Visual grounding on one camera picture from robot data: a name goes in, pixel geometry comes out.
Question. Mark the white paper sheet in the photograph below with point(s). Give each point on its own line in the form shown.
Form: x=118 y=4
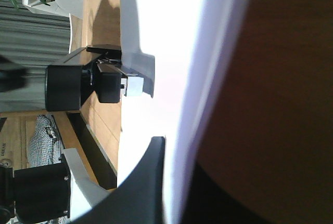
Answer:
x=183 y=49

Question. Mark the checkered cloth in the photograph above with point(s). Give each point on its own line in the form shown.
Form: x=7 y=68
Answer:
x=45 y=146

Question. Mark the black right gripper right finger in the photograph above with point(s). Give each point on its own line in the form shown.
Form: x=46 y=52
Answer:
x=208 y=203

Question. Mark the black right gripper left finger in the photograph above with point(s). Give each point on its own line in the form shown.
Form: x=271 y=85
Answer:
x=139 y=198

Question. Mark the black stapler orange button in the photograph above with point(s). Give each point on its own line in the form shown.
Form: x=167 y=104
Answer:
x=92 y=69

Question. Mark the wooden desk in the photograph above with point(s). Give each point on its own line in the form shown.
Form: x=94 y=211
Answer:
x=268 y=141

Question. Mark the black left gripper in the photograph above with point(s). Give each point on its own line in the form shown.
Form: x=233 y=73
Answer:
x=35 y=194

